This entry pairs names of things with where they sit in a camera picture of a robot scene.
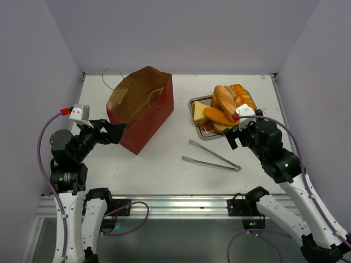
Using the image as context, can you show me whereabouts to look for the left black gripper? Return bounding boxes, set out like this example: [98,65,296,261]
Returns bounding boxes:
[73,117,126,162]

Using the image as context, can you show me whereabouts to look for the round fake bread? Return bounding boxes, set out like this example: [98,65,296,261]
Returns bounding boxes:
[211,94,222,110]
[213,123,233,134]

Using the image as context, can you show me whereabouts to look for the long orange fake bread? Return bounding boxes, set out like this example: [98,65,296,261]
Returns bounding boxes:
[203,107,239,126]

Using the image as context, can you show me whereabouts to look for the oval brown fake loaf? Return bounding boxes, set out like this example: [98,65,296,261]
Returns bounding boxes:
[213,85,237,122]

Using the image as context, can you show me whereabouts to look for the twisted fake bread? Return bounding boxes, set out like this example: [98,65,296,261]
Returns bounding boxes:
[230,84,256,110]

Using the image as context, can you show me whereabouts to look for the triangular fake sandwich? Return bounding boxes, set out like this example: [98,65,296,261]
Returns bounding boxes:
[193,101,210,124]

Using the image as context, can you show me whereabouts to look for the silver metal tongs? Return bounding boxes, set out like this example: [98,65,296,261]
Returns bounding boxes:
[181,139,242,172]

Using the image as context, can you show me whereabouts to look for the red paper bag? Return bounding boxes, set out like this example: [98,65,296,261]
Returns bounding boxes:
[106,66,174,155]

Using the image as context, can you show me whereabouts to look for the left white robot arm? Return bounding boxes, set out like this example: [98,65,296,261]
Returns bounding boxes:
[50,119,127,262]

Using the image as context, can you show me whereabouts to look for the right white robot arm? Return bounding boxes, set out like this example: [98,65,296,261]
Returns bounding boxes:
[224,118,350,262]

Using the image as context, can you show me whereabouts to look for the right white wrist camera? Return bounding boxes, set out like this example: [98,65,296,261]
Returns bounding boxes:
[231,104,256,131]

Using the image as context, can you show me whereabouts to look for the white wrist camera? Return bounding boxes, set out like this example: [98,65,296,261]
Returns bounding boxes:
[60,104,90,121]
[231,104,256,131]

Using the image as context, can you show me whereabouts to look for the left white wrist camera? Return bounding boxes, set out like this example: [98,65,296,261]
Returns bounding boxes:
[60,104,90,121]

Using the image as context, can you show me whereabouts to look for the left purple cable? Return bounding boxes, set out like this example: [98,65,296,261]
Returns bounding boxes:
[37,108,69,263]

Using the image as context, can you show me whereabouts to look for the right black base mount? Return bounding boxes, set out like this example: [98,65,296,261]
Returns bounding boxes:
[227,193,266,230]

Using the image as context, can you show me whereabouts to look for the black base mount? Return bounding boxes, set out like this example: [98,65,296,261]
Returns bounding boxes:
[100,199,132,233]
[227,193,266,230]

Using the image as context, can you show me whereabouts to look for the aluminium frame rail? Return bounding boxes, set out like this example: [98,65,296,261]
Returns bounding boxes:
[35,194,323,220]

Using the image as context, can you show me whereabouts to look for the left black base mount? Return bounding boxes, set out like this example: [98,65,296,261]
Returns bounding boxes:
[100,199,132,233]

